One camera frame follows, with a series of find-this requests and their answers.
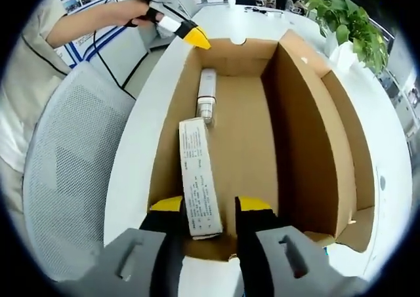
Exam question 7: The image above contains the black cable on table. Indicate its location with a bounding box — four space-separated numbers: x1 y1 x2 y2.
243 5 284 18

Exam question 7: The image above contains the white tube bottle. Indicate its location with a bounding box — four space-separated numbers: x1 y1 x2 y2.
196 68 219 127

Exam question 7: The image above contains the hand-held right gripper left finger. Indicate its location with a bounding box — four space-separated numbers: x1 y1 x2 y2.
81 195 185 297

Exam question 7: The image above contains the person's left hand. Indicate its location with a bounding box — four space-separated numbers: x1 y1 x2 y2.
123 0 164 29

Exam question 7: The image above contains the grey mesh office chair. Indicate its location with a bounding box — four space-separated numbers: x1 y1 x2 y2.
22 60 137 282

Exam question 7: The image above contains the blue white wall board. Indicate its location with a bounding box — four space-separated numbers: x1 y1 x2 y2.
53 24 135 66

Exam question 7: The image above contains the brown cardboard shoe box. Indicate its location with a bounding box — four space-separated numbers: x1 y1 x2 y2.
146 30 377 264

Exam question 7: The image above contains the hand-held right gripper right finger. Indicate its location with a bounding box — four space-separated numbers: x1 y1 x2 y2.
234 195 368 297

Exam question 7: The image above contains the operator in beige coat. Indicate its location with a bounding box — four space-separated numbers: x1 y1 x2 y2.
0 0 72 219

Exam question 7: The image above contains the green plant in white pot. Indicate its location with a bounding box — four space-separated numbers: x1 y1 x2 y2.
303 0 390 79

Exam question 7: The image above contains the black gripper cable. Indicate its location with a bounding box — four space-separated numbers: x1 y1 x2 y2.
93 23 137 100

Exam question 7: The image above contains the long white printed carton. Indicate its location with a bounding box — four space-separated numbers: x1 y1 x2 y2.
178 117 224 241

